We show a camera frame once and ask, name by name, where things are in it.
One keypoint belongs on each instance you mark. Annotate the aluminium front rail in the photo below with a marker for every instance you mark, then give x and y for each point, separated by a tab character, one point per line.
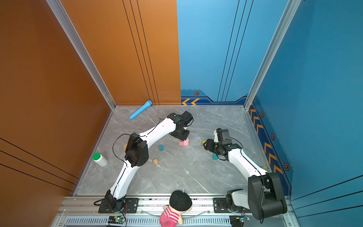
159	210

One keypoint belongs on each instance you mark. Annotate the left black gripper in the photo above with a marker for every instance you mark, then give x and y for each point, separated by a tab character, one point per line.
184	137

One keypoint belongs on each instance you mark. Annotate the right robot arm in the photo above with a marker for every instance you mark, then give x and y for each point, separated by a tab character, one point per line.
265	196

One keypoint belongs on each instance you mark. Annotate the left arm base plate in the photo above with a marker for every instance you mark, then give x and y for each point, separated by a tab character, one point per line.
125	205

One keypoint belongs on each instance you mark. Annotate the green cap white bottle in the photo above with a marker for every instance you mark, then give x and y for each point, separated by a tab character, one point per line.
100	160

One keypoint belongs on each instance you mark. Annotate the green circuit board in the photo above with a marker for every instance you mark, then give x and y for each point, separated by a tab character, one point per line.
116	221

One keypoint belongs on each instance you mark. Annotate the dark pink wood block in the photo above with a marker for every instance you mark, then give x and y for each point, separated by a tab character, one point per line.
185	143

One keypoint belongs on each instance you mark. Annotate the natural wood cylinder block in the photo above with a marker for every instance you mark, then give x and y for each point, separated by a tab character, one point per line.
156	162

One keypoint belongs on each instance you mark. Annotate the doll with black hat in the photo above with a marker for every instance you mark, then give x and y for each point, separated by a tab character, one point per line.
179	203

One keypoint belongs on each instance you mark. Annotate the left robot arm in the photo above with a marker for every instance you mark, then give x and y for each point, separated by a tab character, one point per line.
136	155

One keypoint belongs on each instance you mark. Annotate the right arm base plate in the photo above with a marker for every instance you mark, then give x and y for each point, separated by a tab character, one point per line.
223	205

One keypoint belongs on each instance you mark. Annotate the blue toy microphone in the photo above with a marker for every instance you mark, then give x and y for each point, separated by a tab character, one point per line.
141	109

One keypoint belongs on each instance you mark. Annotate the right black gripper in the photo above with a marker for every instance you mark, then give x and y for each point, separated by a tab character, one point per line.
209	145

